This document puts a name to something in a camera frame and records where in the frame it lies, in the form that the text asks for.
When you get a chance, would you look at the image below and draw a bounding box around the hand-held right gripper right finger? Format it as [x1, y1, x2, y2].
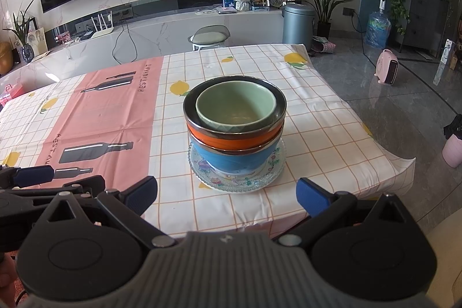
[277, 177, 414, 246]

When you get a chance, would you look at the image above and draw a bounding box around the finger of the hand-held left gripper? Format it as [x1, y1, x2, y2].
[43, 175, 106, 199]
[0, 164, 55, 189]

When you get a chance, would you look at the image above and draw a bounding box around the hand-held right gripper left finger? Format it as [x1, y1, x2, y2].
[42, 175, 174, 248]

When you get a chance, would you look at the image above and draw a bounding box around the clear patterned glass plate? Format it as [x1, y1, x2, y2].
[188, 138, 287, 190]

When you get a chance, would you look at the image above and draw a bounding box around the white fruit-painted plate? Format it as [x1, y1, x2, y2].
[193, 145, 280, 186]

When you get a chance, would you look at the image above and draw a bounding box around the blue steel bowl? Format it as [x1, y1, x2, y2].
[188, 135, 284, 174]

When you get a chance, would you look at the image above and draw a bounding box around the orange steel bowl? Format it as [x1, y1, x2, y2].
[183, 76, 287, 151]

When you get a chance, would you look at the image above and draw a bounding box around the green ceramic bowl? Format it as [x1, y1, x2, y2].
[195, 82, 278, 133]

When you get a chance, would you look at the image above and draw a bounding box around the person's left hand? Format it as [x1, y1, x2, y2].
[0, 252, 17, 308]

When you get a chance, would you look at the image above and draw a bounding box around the printed checkered tablecloth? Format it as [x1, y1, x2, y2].
[0, 44, 416, 247]

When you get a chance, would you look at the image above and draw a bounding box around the pink storage box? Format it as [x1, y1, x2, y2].
[0, 83, 24, 104]

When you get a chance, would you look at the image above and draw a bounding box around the plant in glass vase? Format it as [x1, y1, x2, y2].
[3, 0, 37, 64]

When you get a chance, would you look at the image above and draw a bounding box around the framed pencil drawing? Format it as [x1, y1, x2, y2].
[27, 27, 46, 56]

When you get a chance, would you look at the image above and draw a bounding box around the pink waste bin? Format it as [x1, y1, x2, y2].
[442, 113, 462, 168]

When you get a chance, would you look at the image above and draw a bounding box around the pink fan heater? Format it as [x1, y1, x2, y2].
[375, 49, 399, 85]

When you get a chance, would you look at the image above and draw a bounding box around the white router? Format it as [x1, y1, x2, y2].
[90, 12, 115, 39]

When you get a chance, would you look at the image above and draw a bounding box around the white marble television console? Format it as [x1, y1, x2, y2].
[0, 8, 286, 92]

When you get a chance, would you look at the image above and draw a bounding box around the potted snake plant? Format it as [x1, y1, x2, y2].
[294, 0, 362, 38]

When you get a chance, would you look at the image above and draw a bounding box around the grey stool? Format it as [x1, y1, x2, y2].
[188, 25, 231, 51]

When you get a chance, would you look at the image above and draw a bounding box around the grey trash can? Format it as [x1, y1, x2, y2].
[282, 3, 315, 46]

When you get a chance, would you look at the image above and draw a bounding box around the blue water jug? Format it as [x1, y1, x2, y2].
[364, 0, 392, 49]

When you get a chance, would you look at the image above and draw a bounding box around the white product package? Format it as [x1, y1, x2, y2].
[433, 39, 453, 86]

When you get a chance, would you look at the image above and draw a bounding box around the dark grey cabinet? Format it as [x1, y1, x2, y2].
[392, 0, 452, 52]

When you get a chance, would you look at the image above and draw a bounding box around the black cable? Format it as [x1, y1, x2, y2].
[112, 19, 139, 63]

